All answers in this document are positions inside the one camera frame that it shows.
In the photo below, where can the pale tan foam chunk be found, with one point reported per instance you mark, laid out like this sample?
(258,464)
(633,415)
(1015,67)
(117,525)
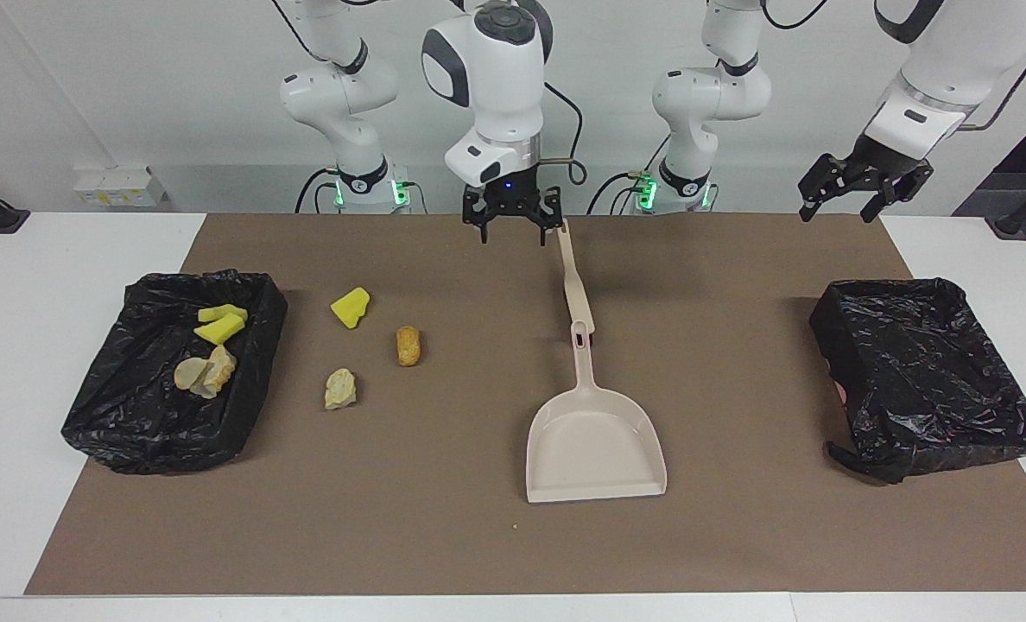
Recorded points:
(189,373)

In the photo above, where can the pale rounded foam chunk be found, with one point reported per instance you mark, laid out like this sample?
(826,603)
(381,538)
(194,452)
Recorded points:
(340,389)

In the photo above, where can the brown table mat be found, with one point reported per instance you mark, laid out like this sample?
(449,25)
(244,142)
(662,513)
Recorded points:
(392,518)

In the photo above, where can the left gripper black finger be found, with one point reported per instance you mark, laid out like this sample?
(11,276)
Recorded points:
(902,188)
(828,177)

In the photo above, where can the tan orange foam chunk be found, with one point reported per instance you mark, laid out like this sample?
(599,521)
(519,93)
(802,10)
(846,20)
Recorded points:
(219,371)

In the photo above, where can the brown oval cork lump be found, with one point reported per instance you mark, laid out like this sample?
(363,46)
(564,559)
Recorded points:
(408,345)

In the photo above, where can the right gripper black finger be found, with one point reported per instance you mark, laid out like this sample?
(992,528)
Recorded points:
(550,212)
(477,216)

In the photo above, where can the white wall boxes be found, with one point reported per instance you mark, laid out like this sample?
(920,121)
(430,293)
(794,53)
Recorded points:
(120,188)

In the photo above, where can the beige plastic dustpan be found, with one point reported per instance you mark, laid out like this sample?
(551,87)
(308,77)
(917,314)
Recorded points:
(595,449)

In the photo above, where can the small yellow green sponge piece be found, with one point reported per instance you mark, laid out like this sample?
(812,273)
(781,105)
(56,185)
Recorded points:
(218,330)

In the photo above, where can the notched yellow green sponge piece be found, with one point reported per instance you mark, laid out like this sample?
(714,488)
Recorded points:
(351,308)

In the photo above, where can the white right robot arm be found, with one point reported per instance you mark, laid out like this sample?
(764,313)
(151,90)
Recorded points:
(496,86)

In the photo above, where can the black bag lined bin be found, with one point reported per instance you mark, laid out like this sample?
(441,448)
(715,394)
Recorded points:
(927,371)
(133,415)

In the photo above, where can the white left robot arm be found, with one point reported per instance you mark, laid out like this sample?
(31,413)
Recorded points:
(712,95)

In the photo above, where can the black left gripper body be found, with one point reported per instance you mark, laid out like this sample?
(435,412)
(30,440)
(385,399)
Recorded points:
(880,164)

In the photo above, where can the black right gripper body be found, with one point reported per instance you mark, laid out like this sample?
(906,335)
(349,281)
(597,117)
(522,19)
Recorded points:
(509,197)

